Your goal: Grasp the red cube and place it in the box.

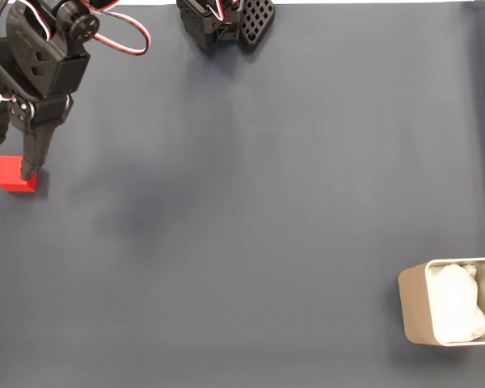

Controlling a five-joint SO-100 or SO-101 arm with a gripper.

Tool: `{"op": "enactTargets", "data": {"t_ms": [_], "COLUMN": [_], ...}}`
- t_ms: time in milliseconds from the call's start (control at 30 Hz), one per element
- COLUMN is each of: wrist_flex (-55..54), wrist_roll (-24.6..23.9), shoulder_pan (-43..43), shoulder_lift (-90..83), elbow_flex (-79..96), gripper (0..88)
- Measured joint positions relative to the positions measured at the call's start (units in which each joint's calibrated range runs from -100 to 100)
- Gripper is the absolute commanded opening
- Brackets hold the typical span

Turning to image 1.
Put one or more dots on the red cube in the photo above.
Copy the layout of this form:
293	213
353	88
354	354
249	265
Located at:
8	174

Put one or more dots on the white crumpled cloth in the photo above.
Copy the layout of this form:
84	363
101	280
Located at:
452	303

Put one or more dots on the blue-grey mat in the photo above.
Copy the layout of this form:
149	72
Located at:
242	202

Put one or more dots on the beige box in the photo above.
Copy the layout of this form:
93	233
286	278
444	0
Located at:
412	307

